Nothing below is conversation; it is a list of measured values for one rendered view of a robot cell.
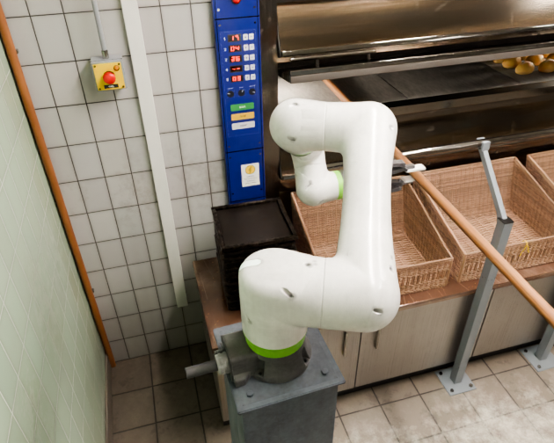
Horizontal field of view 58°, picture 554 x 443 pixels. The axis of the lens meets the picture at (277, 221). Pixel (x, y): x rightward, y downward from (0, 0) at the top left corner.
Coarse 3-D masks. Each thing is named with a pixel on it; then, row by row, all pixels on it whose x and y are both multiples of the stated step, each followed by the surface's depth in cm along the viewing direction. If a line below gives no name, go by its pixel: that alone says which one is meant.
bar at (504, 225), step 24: (456, 144) 184; (480, 144) 186; (336, 168) 174; (504, 216) 183; (504, 240) 186; (480, 288) 202; (480, 312) 208; (552, 336) 236; (456, 360) 230; (528, 360) 247; (552, 360) 246; (456, 384) 236
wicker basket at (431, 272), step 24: (408, 192) 227; (312, 216) 224; (336, 216) 227; (408, 216) 231; (312, 240) 229; (336, 240) 232; (408, 240) 232; (432, 240) 212; (408, 264) 218; (432, 264) 198; (408, 288) 206; (432, 288) 207
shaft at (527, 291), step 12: (396, 156) 172; (420, 180) 158; (432, 192) 153; (444, 204) 147; (456, 216) 142; (468, 228) 138; (480, 240) 133; (492, 252) 129; (504, 264) 125; (516, 276) 121; (516, 288) 121; (528, 288) 118; (528, 300) 117; (540, 300) 115; (540, 312) 114; (552, 312) 112; (552, 324) 110
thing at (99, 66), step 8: (96, 56) 166; (112, 56) 166; (120, 56) 166; (96, 64) 162; (104, 64) 162; (112, 64) 163; (120, 64) 164; (96, 72) 163; (104, 72) 164; (112, 72) 164; (120, 72) 165; (96, 80) 164; (120, 80) 166; (96, 88) 166; (104, 88) 166; (112, 88) 167; (120, 88) 168
